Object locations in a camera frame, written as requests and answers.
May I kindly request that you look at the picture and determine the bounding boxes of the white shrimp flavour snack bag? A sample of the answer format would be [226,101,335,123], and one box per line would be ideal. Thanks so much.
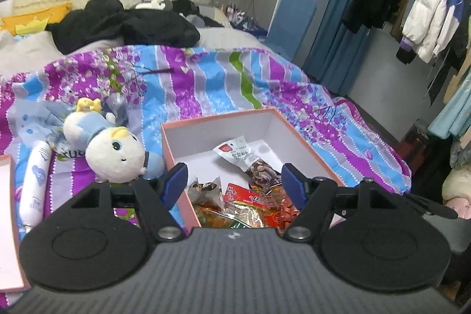
[213,136,282,190]

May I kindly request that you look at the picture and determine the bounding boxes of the clear red spicy strips packet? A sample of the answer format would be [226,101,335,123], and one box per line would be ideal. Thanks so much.
[223,183,290,229]

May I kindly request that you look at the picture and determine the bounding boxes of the pink box lid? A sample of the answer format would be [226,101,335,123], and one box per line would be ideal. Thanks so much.
[0,154,29,293]

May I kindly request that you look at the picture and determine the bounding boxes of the blue curtain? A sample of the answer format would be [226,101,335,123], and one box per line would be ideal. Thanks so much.
[303,0,370,96]

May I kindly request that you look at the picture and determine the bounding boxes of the white blue plush toy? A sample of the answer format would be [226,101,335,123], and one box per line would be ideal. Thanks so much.
[63,97,165,183]

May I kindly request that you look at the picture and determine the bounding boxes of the white spray bottle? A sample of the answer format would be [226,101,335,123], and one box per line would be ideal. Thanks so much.
[18,140,52,233]

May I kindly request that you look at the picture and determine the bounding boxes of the black clothing pile on bed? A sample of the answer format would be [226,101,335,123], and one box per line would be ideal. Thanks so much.
[46,0,223,54]

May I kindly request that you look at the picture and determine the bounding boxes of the blue folded chair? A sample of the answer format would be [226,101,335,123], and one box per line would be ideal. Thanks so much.
[264,0,317,61]

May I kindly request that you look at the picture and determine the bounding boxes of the white puffer jacket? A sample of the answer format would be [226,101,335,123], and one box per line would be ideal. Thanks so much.
[396,0,463,64]

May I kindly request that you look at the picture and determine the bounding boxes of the pink cardboard box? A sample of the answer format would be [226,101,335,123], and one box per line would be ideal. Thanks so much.
[161,108,340,230]

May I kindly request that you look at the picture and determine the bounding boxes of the light blue plastic bag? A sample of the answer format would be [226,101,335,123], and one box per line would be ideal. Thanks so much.
[11,97,129,158]

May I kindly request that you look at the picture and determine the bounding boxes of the silver brown snack packet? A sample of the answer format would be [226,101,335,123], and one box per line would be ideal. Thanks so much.
[186,177,223,210]

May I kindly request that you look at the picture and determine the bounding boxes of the colourful striped floral bedspread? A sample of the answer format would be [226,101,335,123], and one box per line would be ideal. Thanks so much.
[0,44,413,307]

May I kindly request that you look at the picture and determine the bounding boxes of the yellow pillow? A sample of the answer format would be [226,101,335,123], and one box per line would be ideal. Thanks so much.
[1,2,73,36]

